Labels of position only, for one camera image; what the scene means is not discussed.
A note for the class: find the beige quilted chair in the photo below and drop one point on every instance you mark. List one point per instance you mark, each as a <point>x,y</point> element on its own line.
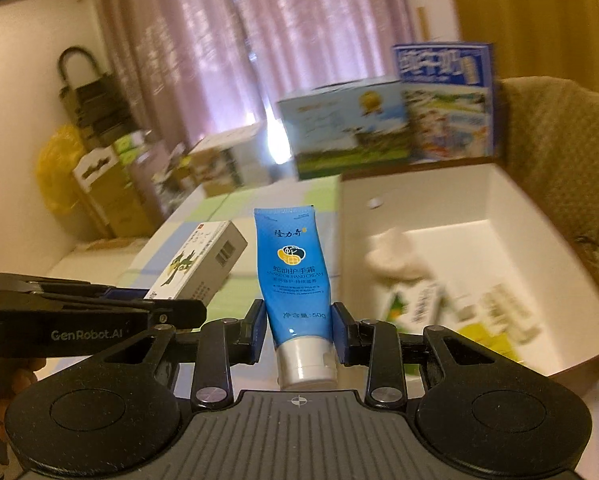
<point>554,135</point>

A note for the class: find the mustard curtain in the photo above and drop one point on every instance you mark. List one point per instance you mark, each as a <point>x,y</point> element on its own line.
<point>519,10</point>

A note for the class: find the dark woven basket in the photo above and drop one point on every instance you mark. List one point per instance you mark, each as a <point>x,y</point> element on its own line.
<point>94,105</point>

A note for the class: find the blue hand cream tube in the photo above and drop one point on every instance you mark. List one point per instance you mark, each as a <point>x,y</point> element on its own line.
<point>292,270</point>

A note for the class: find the white slim box green print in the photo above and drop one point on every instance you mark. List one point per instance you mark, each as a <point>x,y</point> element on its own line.
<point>204,260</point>

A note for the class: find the light blue milk carton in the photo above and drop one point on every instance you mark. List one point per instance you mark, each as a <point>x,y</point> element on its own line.
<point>339,125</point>

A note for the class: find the brown box white inside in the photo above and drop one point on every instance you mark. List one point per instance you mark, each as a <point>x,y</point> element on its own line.
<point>479,200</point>

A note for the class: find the yellow plastic bag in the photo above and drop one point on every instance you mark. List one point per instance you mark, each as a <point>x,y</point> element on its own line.
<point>59,170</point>

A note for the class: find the person's left hand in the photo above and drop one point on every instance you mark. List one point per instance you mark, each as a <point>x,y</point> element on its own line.
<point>24,377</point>

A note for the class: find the small green and white carton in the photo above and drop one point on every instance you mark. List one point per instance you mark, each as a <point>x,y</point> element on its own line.
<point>129,145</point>

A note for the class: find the white cloth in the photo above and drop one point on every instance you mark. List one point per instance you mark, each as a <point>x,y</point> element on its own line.
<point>394,255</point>

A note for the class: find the beige cardboard box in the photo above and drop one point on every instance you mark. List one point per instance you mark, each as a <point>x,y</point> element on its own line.
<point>229,160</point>

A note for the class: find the dark blue milk carton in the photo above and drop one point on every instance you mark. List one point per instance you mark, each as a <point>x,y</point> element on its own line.
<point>449,110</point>

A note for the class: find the grey carton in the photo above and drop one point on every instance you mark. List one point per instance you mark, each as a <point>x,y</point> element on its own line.
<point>152,175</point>

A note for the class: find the yellow packet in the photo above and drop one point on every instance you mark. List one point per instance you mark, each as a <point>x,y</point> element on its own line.
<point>484,341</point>

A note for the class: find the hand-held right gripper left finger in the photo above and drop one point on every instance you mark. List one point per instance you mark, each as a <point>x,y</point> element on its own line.
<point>259,332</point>

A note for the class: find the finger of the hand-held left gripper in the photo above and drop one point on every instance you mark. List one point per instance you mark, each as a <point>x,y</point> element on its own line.
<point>179,314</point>
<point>79,287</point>

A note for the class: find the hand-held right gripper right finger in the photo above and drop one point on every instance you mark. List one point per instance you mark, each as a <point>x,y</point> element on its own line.
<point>340,335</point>

